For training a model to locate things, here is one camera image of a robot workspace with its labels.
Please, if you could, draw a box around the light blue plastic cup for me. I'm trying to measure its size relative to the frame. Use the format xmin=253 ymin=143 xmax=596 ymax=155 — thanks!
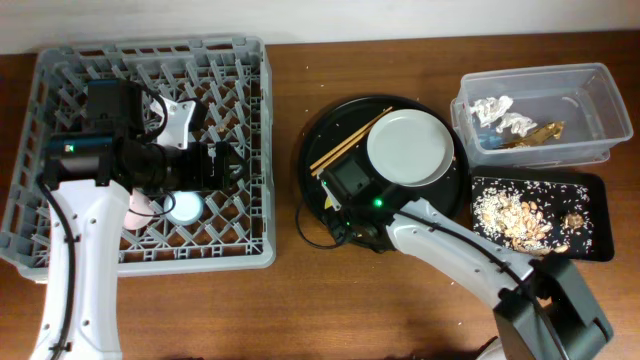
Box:
xmin=163 ymin=192 xmax=204 ymax=226

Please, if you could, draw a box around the pink plastic cup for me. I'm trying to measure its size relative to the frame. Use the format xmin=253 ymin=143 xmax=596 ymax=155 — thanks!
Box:
xmin=123 ymin=190 xmax=155 ymax=230

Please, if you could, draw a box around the white tissue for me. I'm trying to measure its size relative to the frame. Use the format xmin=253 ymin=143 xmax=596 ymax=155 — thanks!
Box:
xmin=470 ymin=95 xmax=514 ymax=127
xmin=495 ymin=113 xmax=537 ymax=137

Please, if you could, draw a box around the food scraps and rice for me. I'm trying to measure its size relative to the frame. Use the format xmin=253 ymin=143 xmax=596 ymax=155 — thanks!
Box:
xmin=471 ymin=176 xmax=595 ymax=257

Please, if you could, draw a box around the gold foil snack wrapper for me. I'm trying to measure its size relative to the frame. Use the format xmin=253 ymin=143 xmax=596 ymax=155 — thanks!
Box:
xmin=499 ymin=122 xmax=564 ymax=149

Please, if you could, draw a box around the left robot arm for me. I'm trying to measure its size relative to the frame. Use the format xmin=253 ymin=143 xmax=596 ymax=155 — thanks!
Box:
xmin=31 ymin=79 xmax=250 ymax=359

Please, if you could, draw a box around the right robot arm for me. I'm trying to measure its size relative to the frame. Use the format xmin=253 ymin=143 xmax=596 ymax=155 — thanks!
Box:
xmin=314 ymin=155 xmax=614 ymax=359

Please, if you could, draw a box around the grey plastic dishwasher rack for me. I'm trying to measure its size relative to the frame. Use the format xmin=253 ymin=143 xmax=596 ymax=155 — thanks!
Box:
xmin=1 ymin=37 xmax=276 ymax=283

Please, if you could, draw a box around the clear plastic waste bin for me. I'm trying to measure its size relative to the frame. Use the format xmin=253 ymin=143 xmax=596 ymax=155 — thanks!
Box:
xmin=450 ymin=63 xmax=633 ymax=168

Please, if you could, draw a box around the lower wooden chopstick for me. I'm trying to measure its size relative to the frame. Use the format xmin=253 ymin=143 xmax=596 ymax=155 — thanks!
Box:
xmin=311 ymin=132 xmax=368 ymax=176

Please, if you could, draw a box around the wooden chopstick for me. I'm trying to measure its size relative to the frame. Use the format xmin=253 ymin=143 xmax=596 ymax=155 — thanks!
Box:
xmin=310 ymin=107 xmax=393 ymax=172
xmin=311 ymin=132 xmax=368 ymax=176

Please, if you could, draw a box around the upper wooden chopstick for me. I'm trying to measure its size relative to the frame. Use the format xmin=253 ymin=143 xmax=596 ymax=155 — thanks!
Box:
xmin=310 ymin=107 xmax=393 ymax=172

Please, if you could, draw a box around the grey round plate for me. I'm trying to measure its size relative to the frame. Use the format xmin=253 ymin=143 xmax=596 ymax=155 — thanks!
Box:
xmin=366 ymin=109 xmax=454 ymax=187

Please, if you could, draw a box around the round black tray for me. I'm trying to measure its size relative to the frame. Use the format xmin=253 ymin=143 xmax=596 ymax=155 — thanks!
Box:
xmin=297 ymin=95 xmax=470 ymax=253

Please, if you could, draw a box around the black rectangular tray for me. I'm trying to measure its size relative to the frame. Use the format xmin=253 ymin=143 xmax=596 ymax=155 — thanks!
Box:
xmin=472 ymin=166 xmax=615 ymax=262

